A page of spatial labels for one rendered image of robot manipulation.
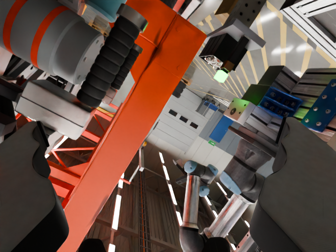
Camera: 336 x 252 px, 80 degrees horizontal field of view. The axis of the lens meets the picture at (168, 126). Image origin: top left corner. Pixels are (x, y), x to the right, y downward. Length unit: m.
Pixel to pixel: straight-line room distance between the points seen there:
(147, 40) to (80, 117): 0.68
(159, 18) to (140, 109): 0.39
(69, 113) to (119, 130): 0.66
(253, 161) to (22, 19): 0.87
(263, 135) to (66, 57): 0.76
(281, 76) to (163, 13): 0.53
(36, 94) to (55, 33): 0.16
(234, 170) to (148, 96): 0.50
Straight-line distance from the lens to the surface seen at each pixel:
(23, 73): 0.76
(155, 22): 0.95
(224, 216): 1.14
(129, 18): 0.31
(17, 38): 0.48
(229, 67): 0.94
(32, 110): 0.33
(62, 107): 0.32
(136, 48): 0.64
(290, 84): 0.93
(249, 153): 0.95
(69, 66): 0.45
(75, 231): 1.26
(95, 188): 1.10
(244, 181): 0.98
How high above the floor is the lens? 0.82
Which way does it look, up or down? 8 degrees up
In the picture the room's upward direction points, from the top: 148 degrees counter-clockwise
